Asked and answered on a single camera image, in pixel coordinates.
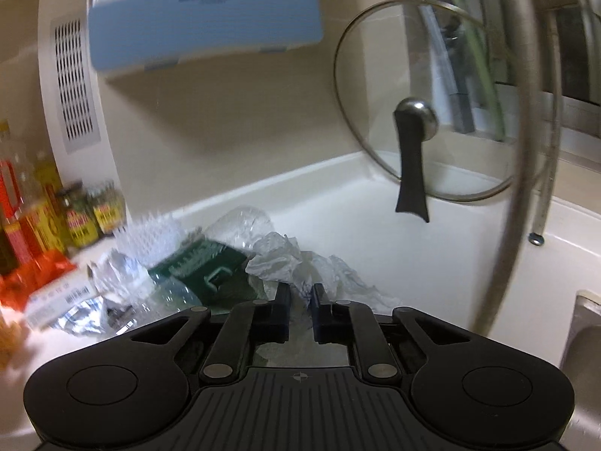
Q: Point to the white plastic bag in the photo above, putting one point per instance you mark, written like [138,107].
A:
[281,258]

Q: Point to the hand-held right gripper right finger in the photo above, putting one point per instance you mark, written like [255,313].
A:
[321,314]

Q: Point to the white wall vent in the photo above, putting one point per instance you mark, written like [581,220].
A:
[75,84]

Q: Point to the silver foil packet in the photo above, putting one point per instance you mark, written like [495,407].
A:
[108,282]

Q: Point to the stainless steel sink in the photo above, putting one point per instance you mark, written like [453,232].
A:
[587,361]

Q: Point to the metal dish rack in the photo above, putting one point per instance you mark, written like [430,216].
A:
[521,150]

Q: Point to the blue white water heater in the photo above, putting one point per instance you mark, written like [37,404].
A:
[202,19]

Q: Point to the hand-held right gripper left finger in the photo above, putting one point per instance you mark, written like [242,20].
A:
[281,314]

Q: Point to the red plastic bag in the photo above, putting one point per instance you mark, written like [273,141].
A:
[37,277]

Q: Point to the glass jar yellow label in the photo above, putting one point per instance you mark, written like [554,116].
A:
[77,221]
[110,209]

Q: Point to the crushed clear plastic bottle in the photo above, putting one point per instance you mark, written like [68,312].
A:
[211,263]

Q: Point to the oil jug red yellow label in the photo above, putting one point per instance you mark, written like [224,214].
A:
[44,206]

